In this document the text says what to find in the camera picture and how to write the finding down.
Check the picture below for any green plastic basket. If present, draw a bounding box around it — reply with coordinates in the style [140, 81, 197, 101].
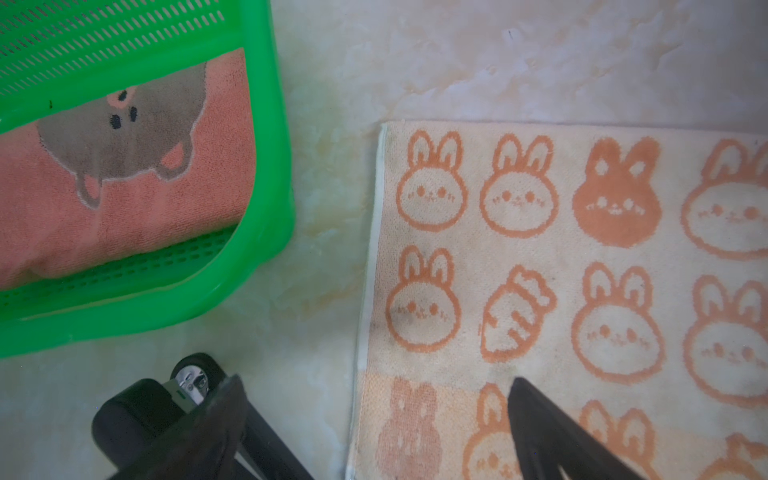
[1, 1, 295, 357]

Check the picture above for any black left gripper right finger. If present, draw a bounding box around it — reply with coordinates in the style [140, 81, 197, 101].
[507, 377, 640, 480]

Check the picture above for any black marker device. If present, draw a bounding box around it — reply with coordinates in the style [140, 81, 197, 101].
[91, 353, 311, 479]

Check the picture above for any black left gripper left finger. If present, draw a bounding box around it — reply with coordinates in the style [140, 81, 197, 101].
[112, 375, 250, 479]

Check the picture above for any cream orange patterned towel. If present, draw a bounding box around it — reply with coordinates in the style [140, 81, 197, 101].
[345, 121, 767, 479]

